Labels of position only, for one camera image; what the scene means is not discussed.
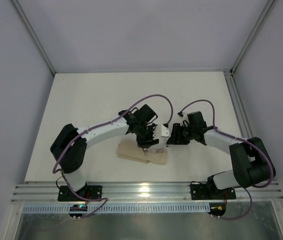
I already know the beige cloth napkin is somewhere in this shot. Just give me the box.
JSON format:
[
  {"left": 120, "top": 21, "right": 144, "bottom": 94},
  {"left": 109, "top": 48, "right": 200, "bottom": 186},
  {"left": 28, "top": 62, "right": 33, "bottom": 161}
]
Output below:
[{"left": 117, "top": 139, "right": 168, "bottom": 165}]

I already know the silver fork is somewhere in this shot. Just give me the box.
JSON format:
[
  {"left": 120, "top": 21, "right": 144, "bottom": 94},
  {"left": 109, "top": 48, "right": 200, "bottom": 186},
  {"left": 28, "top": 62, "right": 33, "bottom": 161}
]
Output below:
[{"left": 148, "top": 148, "right": 166, "bottom": 154}]

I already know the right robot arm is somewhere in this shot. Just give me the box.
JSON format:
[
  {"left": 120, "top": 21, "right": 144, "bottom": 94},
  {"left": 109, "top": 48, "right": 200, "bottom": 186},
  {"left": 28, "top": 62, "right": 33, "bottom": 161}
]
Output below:
[{"left": 166, "top": 111, "right": 276, "bottom": 197}]

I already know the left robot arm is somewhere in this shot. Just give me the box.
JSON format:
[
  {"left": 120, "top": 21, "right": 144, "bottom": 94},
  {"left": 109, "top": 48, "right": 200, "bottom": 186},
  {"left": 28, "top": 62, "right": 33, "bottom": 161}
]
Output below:
[{"left": 50, "top": 104, "right": 160, "bottom": 195}]

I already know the right controller board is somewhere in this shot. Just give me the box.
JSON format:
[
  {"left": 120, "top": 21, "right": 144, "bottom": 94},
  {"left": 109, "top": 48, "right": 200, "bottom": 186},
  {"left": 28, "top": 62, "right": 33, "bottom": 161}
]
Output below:
[{"left": 208, "top": 202, "right": 227, "bottom": 219}]

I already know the controller board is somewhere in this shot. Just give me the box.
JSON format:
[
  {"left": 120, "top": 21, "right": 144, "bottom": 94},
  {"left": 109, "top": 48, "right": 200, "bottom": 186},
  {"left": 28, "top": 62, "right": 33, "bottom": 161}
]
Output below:
[
  {"left": 208, "top": 202, "right": 227, "bottom": 219},
  {"left": 68, "top": 203, "right": 88, "bottom": 220}
]

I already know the left controller board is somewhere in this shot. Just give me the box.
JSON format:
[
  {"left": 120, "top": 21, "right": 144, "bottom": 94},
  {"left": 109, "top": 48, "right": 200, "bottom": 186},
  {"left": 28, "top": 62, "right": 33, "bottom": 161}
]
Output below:
[{"left": 68, "top": 203, "right": 88, "bottom": 220}]

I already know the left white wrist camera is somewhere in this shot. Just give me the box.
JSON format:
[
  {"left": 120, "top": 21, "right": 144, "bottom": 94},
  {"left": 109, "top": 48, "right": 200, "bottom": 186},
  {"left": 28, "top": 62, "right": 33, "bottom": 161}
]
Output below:
[{"left": 158, "top": 124, "right": 170, "bottom": 138}]

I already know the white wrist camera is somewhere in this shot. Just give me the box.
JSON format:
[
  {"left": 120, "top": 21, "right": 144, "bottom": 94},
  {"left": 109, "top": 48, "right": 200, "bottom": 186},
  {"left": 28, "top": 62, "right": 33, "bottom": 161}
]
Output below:
[
  {"left": 158, "top": 124, "right": 170, "bottom": 138},
  {"left": 177, "top": 111, "right": 189, "bottom": 121}
]

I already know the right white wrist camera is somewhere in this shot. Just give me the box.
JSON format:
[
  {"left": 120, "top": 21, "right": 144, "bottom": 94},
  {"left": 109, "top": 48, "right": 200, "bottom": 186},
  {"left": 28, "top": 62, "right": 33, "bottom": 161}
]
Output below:
[{"left": 177, "top": 111, "right": 189, "bottom": 121}]

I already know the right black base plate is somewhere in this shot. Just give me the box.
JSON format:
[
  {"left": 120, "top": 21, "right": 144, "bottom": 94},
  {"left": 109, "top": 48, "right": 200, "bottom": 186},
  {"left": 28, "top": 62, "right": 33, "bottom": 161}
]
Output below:
[{"left": 189, "top": 181, "right": 237, "bottom": 200}]

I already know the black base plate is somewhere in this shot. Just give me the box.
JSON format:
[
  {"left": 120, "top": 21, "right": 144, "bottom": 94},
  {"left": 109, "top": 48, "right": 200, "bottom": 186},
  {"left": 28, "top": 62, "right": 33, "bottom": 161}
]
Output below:
[
  {"left": 189, "top": 181, "right": 237, "bottom": 200},
  {"left": 57, "top": 185, "right": 103, "bottom": 202}
]

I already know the slotted cable duct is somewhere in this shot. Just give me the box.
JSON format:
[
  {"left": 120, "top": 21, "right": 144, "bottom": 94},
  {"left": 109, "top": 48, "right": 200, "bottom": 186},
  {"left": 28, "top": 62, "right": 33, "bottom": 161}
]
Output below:
[{"left": 22, "top": 202, "right": 209, "bottom": 214}]

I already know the right aluminium side rail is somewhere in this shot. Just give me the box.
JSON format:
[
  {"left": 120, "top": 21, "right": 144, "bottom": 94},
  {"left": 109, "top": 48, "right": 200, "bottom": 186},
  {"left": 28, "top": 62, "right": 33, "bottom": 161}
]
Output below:
[{"left": 222, "top": 70, "right": 268, "bottom": 181}]

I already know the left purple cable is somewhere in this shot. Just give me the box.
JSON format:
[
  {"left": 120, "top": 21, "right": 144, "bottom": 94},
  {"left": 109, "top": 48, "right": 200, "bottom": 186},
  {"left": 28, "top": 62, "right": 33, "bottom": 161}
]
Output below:
[{"left": 52, "top": 94, "right": 174, "bottom": 220}]

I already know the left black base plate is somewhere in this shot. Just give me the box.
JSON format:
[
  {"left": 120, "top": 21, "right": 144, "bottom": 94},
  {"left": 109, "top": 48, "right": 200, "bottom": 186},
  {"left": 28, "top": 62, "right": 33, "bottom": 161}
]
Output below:
[{"left": 57, "top": 185, "right": 103, "bottom": 202}]

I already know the front aluminium rail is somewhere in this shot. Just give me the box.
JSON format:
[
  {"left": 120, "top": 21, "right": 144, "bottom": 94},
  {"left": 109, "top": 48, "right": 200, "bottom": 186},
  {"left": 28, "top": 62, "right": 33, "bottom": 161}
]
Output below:
[{"left": 10, "top": 182, "right": 283, "bottom": 204}]

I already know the right frame post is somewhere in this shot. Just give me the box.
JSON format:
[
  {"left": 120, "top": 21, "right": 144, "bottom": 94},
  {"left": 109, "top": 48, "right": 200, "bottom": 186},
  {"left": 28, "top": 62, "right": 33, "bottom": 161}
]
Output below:
[{"left": 230, "top": 0, "right": 278, "bottom": 75}]

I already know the frame post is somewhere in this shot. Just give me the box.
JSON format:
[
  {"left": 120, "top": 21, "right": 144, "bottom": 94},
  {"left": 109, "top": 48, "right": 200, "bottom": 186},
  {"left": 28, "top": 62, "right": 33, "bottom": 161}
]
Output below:
[
  {"left": 9, "top": 0, "right": 57, "bottom": 77},
  {"left": 230, "top": 0, "right": 278, "bottom": 75}
]

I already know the left frame post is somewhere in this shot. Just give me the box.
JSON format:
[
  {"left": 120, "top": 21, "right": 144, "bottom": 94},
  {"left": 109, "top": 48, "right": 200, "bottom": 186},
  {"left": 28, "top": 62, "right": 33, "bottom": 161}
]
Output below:
[{"left": 9, "top": 0, "right": 57, "bottom": 77}]

